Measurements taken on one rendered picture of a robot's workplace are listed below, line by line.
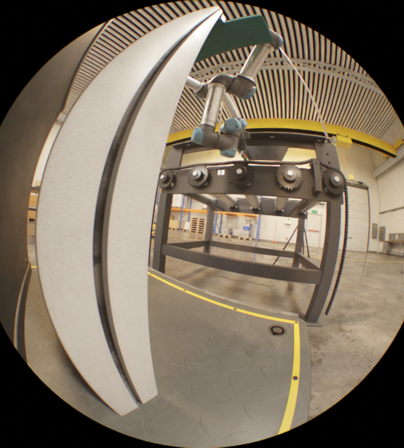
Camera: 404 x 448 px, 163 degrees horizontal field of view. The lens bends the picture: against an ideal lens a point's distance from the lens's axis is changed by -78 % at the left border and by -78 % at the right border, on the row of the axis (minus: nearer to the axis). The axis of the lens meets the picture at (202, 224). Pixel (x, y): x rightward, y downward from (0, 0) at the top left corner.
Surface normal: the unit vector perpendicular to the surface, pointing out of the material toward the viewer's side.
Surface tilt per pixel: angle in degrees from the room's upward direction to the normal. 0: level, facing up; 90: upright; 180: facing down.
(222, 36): 180
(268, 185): 90
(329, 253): 90
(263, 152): 90
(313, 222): 90
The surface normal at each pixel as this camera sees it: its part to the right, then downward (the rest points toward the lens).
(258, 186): -0.44, -0.07
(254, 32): -0.12, 0.99
